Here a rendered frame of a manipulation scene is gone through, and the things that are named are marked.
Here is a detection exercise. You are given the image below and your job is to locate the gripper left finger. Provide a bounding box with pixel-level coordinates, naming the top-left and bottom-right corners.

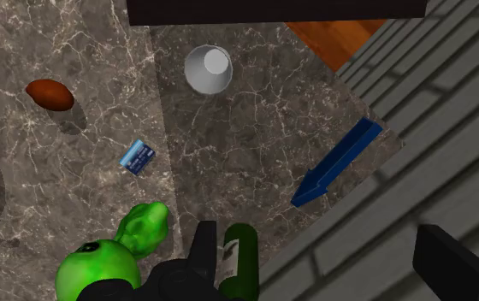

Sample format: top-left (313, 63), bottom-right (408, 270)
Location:
top-left (76, 220), bottom-right (245, 301)

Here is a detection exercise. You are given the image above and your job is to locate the white cup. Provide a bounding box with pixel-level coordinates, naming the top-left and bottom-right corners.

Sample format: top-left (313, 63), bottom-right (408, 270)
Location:
top-left (183, 44), bottom-right (234, 96)

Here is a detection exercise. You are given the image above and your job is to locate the dark green bottle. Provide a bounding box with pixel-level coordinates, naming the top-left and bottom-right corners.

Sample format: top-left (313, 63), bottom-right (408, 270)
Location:
top-left (216, 222), bottom-right (261, 301)

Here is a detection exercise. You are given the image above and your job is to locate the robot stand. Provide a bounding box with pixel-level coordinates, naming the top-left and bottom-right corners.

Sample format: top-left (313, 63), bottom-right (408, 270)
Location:
top-left (126, 0), bottom-right (429, 27)

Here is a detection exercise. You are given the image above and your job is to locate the green alien figure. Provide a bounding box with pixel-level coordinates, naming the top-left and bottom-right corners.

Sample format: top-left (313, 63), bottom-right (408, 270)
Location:
top-left (54, 201), bottom-right (170, 301)

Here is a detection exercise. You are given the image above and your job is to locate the blue arrow-shaped object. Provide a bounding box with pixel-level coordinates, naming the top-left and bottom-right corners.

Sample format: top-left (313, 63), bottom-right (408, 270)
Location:
top-left (290, 116), bottom-right (384, 209)

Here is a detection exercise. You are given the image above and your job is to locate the blue card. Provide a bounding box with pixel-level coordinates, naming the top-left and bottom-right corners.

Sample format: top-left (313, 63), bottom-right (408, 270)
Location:
top-left (118, 139), bottom-right (157, 176)

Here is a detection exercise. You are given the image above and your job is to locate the brown oval fruit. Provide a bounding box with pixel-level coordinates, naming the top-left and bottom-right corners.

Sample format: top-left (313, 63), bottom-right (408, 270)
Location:
top-left (25, 78), bottom-right (75, 112)

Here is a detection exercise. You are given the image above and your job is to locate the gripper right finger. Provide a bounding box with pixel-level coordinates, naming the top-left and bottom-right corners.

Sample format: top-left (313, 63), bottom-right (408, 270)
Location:
top-left (412, 224), bottom-right (479, 301)

